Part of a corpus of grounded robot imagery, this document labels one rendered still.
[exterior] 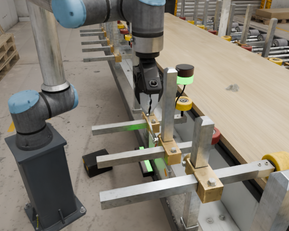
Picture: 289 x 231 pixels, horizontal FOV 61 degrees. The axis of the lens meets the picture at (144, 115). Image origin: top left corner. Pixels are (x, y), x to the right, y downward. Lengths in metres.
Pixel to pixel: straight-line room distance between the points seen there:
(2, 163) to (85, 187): 0.80
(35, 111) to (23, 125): 0.09
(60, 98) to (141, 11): 0.81
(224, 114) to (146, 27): 0.54
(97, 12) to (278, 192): 0.57
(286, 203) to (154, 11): 0.51
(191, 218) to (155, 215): 0.96
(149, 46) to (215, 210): 0.67
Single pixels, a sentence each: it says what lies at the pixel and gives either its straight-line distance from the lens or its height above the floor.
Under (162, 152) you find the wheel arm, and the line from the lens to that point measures 0.88.
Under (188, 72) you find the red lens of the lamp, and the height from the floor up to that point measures 1.14.
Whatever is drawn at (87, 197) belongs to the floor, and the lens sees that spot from 1.90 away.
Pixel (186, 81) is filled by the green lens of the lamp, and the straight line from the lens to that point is 0.79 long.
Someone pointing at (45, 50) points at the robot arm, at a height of 1.08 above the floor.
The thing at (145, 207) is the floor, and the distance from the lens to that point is 1.80.
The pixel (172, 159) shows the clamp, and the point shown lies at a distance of 0.87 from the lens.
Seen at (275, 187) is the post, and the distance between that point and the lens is 0.41.
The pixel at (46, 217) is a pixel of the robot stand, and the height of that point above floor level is 0.12.
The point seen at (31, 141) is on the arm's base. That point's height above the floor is 0.65.
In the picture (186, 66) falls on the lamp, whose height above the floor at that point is 1.15.
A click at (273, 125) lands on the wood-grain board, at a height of 0.90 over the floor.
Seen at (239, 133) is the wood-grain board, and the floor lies 0.90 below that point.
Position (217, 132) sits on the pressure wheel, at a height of 0.91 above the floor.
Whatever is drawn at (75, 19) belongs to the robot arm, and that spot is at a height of 1.31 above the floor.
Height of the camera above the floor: 1.42
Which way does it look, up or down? 31 degrees down
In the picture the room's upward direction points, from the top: straight up
